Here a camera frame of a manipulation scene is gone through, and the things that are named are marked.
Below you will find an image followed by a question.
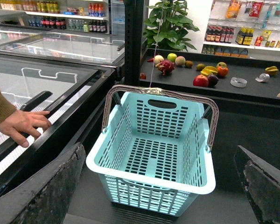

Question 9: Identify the thin white hanging string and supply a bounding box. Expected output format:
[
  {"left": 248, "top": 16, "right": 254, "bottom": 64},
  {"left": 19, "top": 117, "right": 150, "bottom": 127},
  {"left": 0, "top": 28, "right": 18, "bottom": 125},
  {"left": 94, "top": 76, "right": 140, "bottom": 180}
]
[{"left": 149, "top": 0, "right": 165, "bottom": 88}]

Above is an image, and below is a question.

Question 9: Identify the small red fruit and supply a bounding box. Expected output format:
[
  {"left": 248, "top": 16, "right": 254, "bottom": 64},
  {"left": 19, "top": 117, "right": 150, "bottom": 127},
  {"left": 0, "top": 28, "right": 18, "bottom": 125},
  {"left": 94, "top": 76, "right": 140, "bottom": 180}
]
[{"left": 140, "top": 72, "right": 147, "bottom": 80}]

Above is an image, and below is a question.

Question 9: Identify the glass top freezer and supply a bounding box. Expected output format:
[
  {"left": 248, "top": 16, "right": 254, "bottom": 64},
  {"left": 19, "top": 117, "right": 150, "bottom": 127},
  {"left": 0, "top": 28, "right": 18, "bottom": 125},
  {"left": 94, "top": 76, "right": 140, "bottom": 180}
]
[{"left": 0, "top": 26, "right": 125, "bottom": 197}]

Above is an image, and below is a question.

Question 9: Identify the green potted plant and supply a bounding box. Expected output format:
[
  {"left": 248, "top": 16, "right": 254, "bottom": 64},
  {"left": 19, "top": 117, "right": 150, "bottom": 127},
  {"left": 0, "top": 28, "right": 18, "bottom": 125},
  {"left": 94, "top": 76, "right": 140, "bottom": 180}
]
[{"left": 143, "top": 0, "right": 199, "bottom": 51}]

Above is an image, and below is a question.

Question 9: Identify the red apple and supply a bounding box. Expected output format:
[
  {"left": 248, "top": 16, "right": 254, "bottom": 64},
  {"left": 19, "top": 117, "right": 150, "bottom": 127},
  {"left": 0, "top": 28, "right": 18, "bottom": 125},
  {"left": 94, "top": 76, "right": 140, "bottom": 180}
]
[{"left": 193, "top": 75, "right": 209, "bottom": 87}]

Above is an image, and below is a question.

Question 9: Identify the olive green small fruit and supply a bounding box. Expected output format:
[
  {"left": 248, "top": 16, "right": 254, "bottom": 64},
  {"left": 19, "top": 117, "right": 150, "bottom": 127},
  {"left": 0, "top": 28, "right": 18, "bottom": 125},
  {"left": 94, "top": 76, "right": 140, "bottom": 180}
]
[{"left": 196, "top": 63, "right": 205, "bottom": 71}]

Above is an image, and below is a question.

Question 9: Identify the green apple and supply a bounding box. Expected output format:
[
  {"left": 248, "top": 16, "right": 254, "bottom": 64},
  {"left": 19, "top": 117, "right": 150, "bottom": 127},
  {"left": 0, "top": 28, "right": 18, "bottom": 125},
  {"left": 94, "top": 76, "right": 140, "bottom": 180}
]
[{"left": 167, "top": 53, "right": 177, "bottom": 63}]

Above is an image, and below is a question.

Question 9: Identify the bystander bare hand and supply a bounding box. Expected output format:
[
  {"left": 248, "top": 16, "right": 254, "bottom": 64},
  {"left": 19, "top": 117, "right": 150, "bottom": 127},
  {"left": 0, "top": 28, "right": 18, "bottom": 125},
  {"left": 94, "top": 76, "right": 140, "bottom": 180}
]
[{"left": 0, "top": 110, "right": 51, "bottom": 148}]

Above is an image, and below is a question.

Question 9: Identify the green red mango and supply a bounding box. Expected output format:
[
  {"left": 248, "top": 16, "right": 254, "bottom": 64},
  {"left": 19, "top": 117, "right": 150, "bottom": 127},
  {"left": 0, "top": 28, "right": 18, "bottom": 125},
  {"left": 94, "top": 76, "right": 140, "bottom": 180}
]
[{"left": 216, "top": 62, "right": 227, "bottom": 68}]

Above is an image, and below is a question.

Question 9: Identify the light blue plastic basket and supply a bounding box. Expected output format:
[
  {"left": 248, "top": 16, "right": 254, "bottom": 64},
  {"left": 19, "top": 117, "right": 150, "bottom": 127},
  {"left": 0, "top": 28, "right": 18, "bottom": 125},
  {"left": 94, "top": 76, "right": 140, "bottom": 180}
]
[{"left": 86, "top": 85, "right": 219, "bottom": 217}]

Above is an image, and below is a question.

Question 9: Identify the brown kiwi fruit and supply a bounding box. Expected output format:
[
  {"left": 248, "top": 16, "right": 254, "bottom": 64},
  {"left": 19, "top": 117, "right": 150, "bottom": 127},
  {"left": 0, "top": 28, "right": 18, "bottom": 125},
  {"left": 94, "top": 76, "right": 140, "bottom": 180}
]
[{"left": 184, "top": 60, "right": 193, "bottom": 68}]

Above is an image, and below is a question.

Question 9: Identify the clear tape roll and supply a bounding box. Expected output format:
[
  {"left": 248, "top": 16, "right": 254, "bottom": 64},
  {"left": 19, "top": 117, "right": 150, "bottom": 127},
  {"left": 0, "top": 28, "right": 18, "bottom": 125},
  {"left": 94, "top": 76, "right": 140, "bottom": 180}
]
[{"left": 230, "top": 77, "right": 247, "bottom": 88}]

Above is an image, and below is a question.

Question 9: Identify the dark purple plum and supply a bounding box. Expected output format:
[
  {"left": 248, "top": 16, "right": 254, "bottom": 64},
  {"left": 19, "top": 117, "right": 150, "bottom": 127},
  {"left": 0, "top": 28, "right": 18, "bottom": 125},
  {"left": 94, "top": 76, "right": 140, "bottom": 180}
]
[{"left": 207, "top": 75, "right": 219, "bottom": 87}]

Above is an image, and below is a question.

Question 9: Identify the yellow starfruit near plum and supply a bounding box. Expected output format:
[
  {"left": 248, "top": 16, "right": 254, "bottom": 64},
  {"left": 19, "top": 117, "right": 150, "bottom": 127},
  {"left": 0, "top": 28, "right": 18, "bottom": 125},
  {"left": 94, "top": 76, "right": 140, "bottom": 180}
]
[{"left": 200, "top": 66, "right": 218, "bottom": 77}]

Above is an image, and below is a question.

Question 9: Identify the yellow starfruit far right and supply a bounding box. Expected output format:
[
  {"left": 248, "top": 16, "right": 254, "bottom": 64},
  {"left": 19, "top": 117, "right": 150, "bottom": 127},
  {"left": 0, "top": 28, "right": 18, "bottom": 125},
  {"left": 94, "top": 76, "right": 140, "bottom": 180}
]
[{"left": 265, "top": 66, "right": 279, "bottom": 76}]

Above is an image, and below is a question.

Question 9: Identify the pale peach fruit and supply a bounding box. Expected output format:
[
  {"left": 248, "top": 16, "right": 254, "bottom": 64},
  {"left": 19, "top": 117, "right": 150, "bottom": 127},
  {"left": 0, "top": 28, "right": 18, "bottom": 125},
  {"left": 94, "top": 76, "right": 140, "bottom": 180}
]
[{"left": 175, "top": 56, "right": 186, "bottom": 67}]

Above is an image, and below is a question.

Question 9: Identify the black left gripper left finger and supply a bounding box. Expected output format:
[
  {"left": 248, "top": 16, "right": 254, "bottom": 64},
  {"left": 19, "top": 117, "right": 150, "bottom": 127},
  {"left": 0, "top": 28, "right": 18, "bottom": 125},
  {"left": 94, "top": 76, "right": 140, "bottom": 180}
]
[{"left": 0, "top": 143, "right": 86, "bottom": 224}]

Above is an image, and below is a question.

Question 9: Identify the white peach behind dragonfruit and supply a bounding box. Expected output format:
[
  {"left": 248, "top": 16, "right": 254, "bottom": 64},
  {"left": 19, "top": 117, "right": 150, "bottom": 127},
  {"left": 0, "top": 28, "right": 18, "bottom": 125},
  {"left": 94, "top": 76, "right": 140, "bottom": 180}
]
[{"left": 154, "top": 55, "right": 164, "bottom": 64}]

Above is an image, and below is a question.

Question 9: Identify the pink dragon fruit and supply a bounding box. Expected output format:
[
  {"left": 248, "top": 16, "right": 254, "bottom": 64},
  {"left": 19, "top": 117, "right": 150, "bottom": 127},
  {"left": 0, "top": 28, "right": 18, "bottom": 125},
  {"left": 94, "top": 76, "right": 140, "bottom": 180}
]
[{"left": 155, "top": 60, "right": 175, "bottom": 76}]

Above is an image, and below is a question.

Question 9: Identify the orange persimmon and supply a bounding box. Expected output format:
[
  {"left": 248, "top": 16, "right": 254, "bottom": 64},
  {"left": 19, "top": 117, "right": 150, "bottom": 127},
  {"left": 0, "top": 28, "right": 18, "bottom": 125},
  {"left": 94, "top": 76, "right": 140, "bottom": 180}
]
[{"left": 217, "top": 66, "right": 229, "bottom": 77}]

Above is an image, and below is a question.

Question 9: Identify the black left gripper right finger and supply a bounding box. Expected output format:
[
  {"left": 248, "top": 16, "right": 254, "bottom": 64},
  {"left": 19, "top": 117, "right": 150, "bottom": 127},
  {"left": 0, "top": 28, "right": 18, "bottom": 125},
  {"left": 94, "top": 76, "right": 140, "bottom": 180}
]
[{"left": 234, "top": 145, "right": 280, "bottom": 224}]

